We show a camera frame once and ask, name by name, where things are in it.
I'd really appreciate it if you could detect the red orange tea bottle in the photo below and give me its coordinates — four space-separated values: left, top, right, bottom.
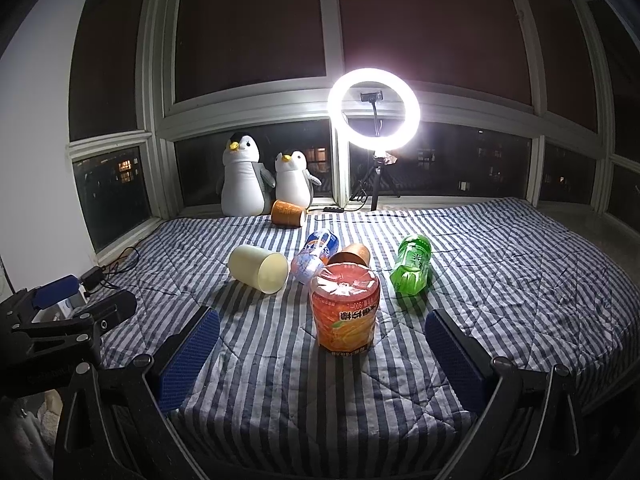
309 262 380 356

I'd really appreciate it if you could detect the cream white plastic cup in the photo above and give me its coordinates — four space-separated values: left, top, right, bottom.
228 244 288 295

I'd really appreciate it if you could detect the copper brown cup near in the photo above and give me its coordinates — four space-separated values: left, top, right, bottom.
328 243 371 266

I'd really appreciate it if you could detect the orange cup far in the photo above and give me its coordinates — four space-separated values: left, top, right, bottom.
270 200 307 228

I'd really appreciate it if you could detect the green plastic bottle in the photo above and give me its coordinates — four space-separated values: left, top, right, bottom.
390 234 432 296

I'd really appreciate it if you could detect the striped blue white quilt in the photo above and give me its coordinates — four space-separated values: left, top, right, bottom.
102 198 639 478

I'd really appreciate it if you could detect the blue orange soda bottle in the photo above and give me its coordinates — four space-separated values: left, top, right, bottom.
291 229 340 285

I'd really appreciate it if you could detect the large penguin plush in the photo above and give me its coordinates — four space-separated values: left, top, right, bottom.
220 132 276 217

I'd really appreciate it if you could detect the black tripod stand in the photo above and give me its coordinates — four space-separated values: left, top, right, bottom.
349 152 401 211

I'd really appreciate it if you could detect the small penguin plush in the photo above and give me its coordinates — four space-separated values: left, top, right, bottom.
274 151 321 208

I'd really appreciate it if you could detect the black phone holder clamp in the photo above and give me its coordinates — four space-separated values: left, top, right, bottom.
360 90 384 136

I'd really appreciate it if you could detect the black cable on left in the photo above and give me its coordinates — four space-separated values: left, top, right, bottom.
81 245 141 291

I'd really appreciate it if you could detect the white ring light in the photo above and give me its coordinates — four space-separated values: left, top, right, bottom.
326 68 421 152

